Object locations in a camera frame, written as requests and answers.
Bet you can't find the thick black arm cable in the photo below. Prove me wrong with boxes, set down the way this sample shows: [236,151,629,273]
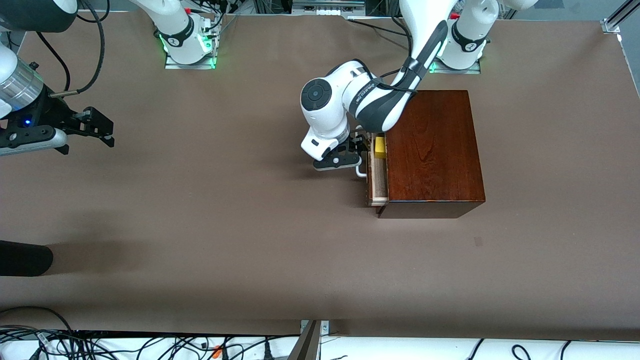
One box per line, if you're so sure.
[49,0,106,99]

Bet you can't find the small aluminium bracket plate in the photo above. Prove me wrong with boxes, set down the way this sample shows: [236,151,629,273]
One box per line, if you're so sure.
[300,320,330,337]

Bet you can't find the aluminium frame profile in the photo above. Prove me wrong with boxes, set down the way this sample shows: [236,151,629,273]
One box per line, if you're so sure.
[601,0,640,35]

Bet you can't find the grey power strip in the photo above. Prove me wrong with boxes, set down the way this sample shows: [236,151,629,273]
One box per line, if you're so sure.
[291,0,366,16]

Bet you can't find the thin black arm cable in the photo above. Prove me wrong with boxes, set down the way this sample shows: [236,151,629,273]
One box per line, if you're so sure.
[36,31,72,94]

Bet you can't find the wooden drawer with white handle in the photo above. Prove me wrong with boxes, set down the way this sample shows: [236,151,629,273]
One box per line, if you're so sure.
[355,134,390,208]

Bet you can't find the dark metal beam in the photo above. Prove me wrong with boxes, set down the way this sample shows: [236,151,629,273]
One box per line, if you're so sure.
[287,320,322,360]

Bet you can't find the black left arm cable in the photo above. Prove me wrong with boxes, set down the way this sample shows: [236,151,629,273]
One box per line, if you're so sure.
[372,56,420,95]

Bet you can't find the long black table cable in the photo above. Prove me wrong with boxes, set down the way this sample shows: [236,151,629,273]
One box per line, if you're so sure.
[347,19,415,39]

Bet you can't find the black cylinder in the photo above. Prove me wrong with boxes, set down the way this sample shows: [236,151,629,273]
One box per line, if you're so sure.
[0,240,54,277]

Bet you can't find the black looped cable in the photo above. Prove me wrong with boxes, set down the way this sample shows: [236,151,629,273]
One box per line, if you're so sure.
[0,305,76,334]

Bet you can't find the dark brown wooden cabinet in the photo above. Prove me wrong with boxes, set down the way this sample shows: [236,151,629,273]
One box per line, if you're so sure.
[380,90,487,219]

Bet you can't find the tangled black cables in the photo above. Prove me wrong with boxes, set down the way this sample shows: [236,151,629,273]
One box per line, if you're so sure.
[0,327,302,360]

